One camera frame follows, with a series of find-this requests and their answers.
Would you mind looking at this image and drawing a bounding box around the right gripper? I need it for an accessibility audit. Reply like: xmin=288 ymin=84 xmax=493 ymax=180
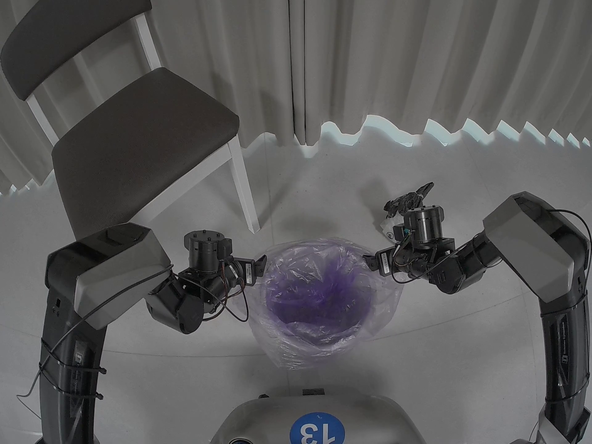
xmin=376 ymin=246 xmax=412 ymax=278

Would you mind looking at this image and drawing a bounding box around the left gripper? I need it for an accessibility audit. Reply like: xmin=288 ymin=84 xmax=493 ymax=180
xmin=230 ymin=257 xmax=258 ymax=291

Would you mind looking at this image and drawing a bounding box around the clear printed wrapper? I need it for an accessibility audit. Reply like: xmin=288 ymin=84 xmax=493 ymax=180
xmin=375 ymin=213 xmax=408 ymax=245

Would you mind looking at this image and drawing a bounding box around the purple plastic bag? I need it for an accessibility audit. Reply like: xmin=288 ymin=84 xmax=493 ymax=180
xmin=247 ymin=238 xmax=401 ymax=371

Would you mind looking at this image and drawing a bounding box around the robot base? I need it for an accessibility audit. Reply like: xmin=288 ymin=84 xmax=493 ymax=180
xmin=210 ymin=387 xmax=428 ymax=444

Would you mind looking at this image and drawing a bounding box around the white trash bin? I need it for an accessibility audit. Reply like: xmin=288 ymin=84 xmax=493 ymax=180
xmin=261 ymin=245 xmax=376 ymax=355

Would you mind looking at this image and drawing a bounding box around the white chair with grey seat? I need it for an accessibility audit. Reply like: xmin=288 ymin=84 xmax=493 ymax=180
xmin=0 ymin=0 xmax=261 ymax=249

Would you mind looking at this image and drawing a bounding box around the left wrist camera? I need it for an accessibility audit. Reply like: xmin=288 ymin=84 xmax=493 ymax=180
xmin=216 ymin=236 xmax=236 ymax=267

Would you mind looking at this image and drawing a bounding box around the black cable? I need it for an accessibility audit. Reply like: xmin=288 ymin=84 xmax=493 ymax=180
xmin=549 ymin=208 xmax=592 ymax=292
xmin=16 ymin=265 xmax=176 ymax=421

